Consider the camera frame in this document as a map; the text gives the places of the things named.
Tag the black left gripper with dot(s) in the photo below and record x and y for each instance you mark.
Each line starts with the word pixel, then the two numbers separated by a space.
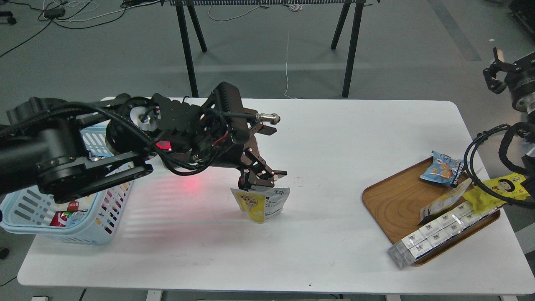
pixel 219 132

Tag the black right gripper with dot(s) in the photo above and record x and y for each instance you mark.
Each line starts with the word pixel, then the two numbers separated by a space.
pixel 521 82

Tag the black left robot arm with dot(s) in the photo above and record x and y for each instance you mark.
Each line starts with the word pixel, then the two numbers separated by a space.
pixel 73 149

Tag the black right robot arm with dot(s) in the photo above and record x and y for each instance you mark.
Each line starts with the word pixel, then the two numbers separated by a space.
pixel 525 130

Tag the blue cookie snack packet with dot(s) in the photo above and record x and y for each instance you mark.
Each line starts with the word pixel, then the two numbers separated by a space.
pixel 444 170

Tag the yellow cartoon snack bag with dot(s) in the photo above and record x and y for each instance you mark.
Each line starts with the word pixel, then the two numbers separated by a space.
pixel 507 186

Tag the white boxed snack multipack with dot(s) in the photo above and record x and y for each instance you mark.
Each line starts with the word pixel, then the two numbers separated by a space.
pixel 440 234

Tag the white red snack bag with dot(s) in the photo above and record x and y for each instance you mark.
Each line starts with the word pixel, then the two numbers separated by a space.
pixel 71 213

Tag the light blue plastic basket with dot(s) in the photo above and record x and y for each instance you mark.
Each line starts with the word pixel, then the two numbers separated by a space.
pixel 29 211

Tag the black barcode scanner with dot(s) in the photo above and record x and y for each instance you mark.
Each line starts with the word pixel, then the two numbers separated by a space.
pixel 164 145

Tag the round wooden tray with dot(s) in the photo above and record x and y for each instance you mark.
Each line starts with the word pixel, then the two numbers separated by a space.
pixel 395 202

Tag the black trestle stand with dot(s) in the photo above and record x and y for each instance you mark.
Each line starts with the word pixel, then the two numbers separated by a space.
pixel 189 5

